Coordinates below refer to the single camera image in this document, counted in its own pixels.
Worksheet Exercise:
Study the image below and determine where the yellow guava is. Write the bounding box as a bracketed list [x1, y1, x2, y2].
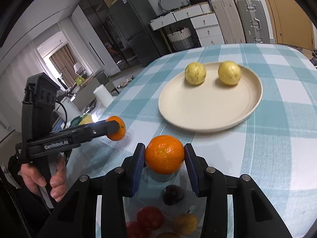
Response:
[185, 62, 207, 85]
[218, 61, 242, 86]

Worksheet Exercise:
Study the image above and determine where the dark purple plum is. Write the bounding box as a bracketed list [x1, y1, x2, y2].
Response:
[162, 185, 185, 206]

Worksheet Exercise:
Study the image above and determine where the dark glass-door cabinet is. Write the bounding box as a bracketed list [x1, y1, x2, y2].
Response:
[72, 0, 134, 76]

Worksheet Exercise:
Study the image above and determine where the person's left hand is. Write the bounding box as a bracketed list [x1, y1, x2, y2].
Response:
[20, 154, 68, 202]

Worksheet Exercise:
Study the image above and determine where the white paper towel roll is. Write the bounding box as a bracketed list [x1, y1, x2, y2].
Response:
[93, 84, 114, 108]

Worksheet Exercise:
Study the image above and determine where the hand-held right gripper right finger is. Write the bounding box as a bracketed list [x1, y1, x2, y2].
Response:
[184, 143, 294, 238]

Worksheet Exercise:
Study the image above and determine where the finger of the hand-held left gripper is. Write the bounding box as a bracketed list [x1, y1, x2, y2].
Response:
[79, 120, 120, 142]

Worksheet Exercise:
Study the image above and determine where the silver suitcase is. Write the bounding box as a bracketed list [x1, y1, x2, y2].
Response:
[235, 0, 271, 44]

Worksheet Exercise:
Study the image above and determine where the woven laundry basket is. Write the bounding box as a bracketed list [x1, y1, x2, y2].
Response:
[167, 27, 195, 51]

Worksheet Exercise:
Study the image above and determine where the brown curtain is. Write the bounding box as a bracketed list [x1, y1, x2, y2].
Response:
[49, 44, 77, 86]

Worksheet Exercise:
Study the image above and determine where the white drawer dresser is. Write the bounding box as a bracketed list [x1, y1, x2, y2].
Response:
[149, 2, 226, 52]

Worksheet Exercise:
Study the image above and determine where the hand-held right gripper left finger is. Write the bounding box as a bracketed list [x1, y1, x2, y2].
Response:
[37, 142, 146, 238]

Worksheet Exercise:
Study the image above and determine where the orange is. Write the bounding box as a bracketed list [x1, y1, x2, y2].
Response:
[106, 116, 126, 141]
[145, 135, 185, 175]

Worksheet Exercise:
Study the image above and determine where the yellow-brown plum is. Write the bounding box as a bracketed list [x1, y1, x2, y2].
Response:
[173, 213, 198, 236]

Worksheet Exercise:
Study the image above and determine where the dark grey refrigerator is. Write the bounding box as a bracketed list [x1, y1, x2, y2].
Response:
[108, 0, 161, 67]

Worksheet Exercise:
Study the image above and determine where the beige suitcase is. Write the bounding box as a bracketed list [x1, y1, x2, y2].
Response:
[210, 0, 245, 45]

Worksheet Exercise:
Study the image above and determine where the yellow bag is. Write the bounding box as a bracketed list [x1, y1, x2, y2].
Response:
[77, 113, 95, 126]

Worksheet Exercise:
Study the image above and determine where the pair of tan slippers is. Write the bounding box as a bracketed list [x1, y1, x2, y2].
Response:
[116, 77, 135, 88]

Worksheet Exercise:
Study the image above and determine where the red tomato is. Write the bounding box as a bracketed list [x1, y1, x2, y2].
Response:
[126, 221, 149, 238]
[137, 206, 164, 230]

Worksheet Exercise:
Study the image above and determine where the cream round plate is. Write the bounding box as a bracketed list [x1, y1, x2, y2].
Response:
[158, 62, 263, 132]

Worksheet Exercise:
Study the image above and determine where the teal white checked tablecloth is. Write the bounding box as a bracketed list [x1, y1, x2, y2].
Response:
[66, 43, 317, 238]

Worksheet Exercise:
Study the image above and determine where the black cable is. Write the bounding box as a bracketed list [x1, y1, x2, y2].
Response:
[55, 101, 68, 130]

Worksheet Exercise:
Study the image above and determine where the wooden door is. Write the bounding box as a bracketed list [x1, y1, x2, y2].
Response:
[256, 0, 317, 51]

